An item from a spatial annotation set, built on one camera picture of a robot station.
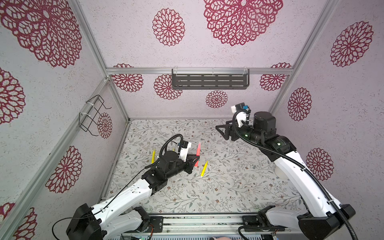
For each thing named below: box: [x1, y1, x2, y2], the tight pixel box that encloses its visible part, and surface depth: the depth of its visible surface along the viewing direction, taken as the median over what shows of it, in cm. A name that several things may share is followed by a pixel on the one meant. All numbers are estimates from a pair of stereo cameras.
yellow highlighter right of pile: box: [200, 160, 209, 177], surface depth 94 cm
